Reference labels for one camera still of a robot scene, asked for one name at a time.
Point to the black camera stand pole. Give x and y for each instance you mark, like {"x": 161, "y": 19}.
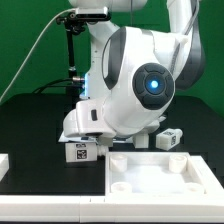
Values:
{"x": 73, "y": 27}

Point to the white square table top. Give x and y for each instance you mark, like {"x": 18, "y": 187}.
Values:
{"x": 155, "y": 173}

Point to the camera on stand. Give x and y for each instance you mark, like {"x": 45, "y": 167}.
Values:
{"x": 92, "y": 14}

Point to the white obstacle fence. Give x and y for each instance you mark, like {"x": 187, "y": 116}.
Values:
{"x": 119, "y": 207}

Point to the paper sheet with tags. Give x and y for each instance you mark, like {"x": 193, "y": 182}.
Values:
{"x": 63, "y": 138}

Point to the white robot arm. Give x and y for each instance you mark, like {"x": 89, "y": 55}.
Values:
{"x": 134, "y": 72}

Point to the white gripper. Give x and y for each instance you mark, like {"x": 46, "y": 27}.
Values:
{"x": 87, "y": 120}

